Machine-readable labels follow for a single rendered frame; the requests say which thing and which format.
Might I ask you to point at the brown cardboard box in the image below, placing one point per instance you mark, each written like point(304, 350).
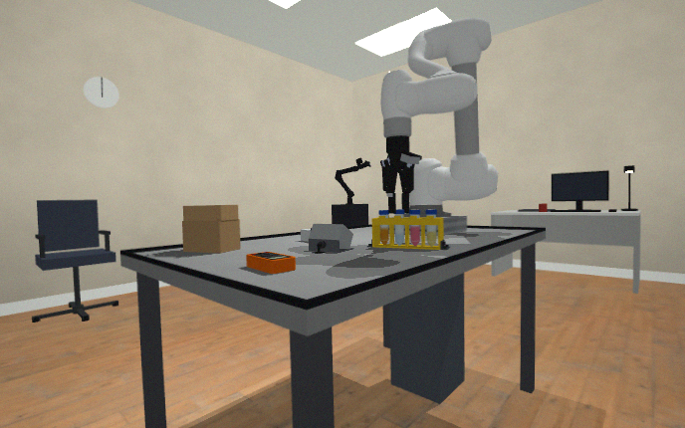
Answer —
point(203, 232)

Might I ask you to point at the yellow rack with four tubes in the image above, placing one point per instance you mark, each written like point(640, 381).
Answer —
point(413, 220)

